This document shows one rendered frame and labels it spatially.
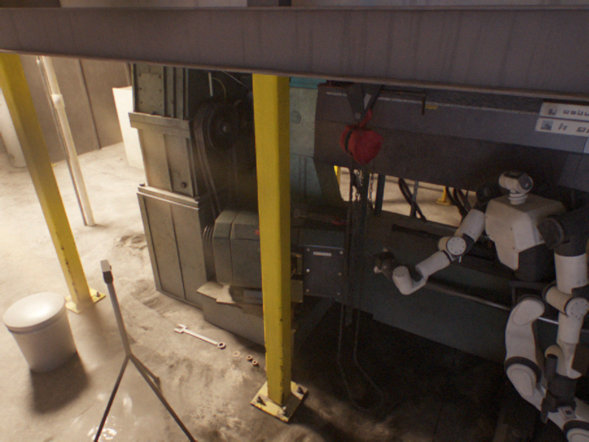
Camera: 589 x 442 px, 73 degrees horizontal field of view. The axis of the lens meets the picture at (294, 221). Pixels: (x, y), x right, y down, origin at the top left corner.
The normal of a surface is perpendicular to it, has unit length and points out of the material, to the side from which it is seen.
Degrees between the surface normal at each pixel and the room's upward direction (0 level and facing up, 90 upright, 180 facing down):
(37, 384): 0
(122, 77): 90
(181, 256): 90
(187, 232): 90
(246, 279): 90
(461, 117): 78
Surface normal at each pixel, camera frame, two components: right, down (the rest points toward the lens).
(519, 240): -0.63, 0.31
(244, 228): -0.17, 0.47
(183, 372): 0.00, -0.88
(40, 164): 0.87, 0.23
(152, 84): -0.48, 0.25
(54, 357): 0.62, 0.41
